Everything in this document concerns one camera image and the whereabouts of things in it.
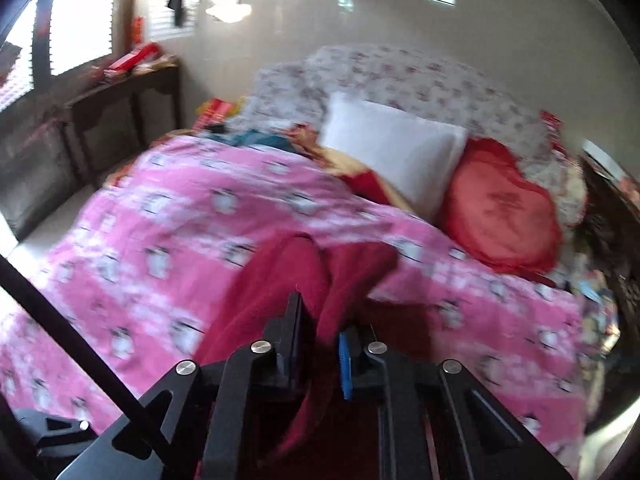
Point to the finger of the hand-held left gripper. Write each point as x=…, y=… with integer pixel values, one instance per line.
x=55, y=432

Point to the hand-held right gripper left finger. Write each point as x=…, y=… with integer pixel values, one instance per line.
x=295, y=345

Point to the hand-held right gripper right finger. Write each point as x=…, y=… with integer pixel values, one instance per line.
x=345, y=365

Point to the dark red garment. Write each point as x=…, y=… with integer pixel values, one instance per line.
x=280, y=280

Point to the pile of colourful clothes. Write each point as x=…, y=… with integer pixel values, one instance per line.
x=597, y=300

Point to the yellow cloth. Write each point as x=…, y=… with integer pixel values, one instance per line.
x=350, y=165

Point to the pink penguin print blanket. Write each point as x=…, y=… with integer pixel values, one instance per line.
x=150, y=220

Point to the teal cloth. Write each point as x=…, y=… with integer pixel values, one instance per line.
x=250, y=137

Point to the white pillow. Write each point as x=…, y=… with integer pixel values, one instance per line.
x=395, y=155

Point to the red heart-shaped cushion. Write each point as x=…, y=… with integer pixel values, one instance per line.
x=500, y=210

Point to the red and yellow packet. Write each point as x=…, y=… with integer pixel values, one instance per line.
x=215, y=110

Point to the dark low cabinet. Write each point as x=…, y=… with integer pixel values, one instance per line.
x=35, y=170

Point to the floral padded headboard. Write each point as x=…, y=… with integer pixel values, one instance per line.
x=400, y=75

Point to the dark wooden console table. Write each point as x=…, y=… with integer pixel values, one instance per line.
x=125, y=105

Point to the dark carved wooden nightstand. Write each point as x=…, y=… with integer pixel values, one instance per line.
x=615, y=220

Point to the red patterned gift bag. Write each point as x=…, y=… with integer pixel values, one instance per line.
x=552, y=127

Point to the long red box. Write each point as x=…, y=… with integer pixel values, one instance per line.
x=132, y=60

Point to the black hanging cloth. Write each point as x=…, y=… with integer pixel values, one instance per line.
x=177, y=0

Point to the window with blinds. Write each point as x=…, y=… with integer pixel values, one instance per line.
x=80, y=20

